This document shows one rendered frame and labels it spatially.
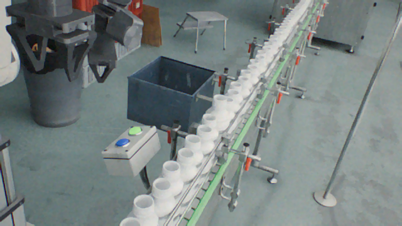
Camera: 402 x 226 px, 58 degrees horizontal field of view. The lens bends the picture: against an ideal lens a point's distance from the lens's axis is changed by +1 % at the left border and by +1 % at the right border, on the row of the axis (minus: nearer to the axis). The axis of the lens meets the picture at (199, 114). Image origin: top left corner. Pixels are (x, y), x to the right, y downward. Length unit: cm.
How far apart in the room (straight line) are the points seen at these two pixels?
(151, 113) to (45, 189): 106
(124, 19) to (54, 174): 184
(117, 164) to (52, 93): 196
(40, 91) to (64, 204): 90
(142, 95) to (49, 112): 141
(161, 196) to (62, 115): 227
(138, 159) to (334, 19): 493
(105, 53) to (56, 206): 155
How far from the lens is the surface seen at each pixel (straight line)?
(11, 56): 114
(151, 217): 70
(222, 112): 98
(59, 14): 54
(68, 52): 53
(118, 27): 84
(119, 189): 242
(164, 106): 158
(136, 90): 162
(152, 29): 455
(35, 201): 241
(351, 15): 561
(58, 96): 284
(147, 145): 93
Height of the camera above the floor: 165
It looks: 31 degrees down
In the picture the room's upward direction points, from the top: 8 degrees clockwise
